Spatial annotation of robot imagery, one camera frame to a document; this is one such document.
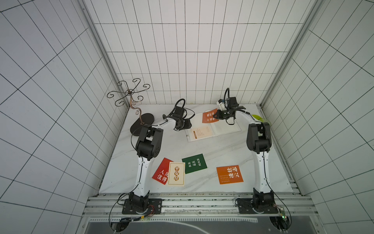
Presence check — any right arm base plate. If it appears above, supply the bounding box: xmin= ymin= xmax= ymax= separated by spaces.
xmin=235 ymin=198 xmax=279 ymax=215

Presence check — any aluminium rail frame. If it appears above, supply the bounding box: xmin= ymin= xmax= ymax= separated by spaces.
xmin=77 ymin=192 xmax=326 ymax=234

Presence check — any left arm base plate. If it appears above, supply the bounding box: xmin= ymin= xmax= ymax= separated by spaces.
xmin=122 ymin=199 xmax=163 ymax=215

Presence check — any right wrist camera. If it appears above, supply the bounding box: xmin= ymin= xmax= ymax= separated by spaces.
xmin=217 ymin=99 xmax=227 ymax=111

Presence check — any metal jewelry stand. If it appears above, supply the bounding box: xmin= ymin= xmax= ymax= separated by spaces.
xmin=107 ymin=78 xmax=154 ymax=136

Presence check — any cream framed card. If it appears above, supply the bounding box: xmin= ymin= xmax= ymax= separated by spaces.
xmin=168 ymin=162 xmax=186 ymax=186

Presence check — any green card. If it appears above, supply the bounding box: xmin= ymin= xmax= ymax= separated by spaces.
xmin=182 ymin=154 xmax=207 ymax=174

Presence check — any cream card red stripe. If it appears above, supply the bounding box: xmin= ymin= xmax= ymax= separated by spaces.
xmin=190 ymin=125 xmax=214 ymax=140

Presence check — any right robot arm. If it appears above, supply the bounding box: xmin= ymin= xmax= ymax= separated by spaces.
xmin=214 ymin=97 xmax=275 ymax=213

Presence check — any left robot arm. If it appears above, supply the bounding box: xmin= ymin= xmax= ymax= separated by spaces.
xmin=129 ymin=106 xmax=195 ymax=208

